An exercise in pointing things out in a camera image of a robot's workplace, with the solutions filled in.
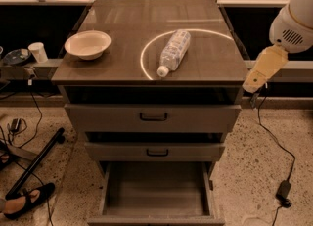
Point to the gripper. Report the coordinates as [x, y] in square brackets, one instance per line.
[289, 30]

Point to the clear plastic water bottle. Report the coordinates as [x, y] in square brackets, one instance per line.
[173, 52]

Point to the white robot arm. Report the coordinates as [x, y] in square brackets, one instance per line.
[290, 32]

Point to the grey drawer cabinet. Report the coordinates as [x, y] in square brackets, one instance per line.
[212, 71]

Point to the open bottom drawer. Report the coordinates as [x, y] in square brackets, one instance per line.
[157, 194]

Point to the white ceramic bowl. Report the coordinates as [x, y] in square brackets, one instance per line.
[88, 45]

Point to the white paper cup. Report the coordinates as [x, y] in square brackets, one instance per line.
[38, 51]

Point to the black pole on floor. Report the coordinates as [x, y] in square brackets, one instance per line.
[58, 137]

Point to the dark blue plate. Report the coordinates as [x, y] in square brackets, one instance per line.
[16, 57]

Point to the small black adapter left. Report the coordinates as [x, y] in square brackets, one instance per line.
[15, 125]

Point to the foot in black shoe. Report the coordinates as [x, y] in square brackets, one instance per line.
[14, 208]

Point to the middle drawer with handle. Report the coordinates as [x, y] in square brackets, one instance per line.
[155, 151]

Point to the drawer with handle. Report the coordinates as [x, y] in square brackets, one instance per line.
[153, 118]
[155, 151]

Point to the top drawer with handle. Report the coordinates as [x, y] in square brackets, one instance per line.
[153, 118]

